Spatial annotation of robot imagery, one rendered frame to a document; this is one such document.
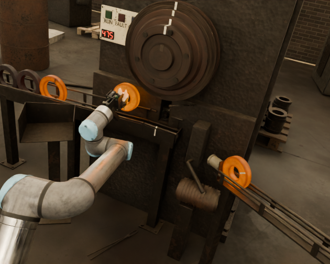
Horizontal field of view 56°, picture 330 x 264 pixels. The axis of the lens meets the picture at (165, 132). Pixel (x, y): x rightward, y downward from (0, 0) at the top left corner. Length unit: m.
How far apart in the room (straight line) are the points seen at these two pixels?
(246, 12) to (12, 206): 1.23
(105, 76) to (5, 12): 2.55
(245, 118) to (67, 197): 0.98
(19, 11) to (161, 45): 2.91
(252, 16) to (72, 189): 1.08
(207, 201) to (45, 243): 0.97
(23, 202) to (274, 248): 1.65
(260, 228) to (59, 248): 1.31
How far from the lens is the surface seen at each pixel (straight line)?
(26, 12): 4.16
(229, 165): 1.48
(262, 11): 1.55
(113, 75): 1.86
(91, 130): 1.42
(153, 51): 1.45
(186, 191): 1.60
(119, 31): 1.78
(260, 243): 2.23
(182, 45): 1.40
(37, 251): 1.97
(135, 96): 1.65
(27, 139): 1.75
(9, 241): 1.05
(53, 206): 1.00
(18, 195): 1.04
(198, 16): 1.45
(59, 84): 1.97
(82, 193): 1.02
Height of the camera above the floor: 1.50
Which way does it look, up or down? 29 degrees down
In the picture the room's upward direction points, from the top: 10 degrees clockwise
